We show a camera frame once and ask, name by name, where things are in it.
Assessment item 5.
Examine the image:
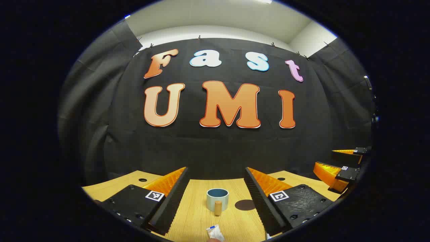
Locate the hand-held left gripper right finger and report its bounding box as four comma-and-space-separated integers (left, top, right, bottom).
244, 167, 334, 237

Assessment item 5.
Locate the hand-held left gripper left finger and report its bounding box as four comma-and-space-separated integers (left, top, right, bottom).
95, 166, 189, 236

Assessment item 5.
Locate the dark brown round coaster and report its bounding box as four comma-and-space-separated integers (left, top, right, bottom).
234, 199, 257, 211

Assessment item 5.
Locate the light blue cup wooden handle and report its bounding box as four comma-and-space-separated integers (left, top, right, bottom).
206, 188, 229, 216

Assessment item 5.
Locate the white toothpaste tube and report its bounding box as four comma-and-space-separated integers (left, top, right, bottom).
206, 225, 225, 242

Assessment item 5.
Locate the wooden desktop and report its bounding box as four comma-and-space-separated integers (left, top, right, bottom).
82, 170, 341, 242

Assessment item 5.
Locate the black backdrop cloth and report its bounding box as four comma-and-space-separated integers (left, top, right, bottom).
57, 20, 377, 187

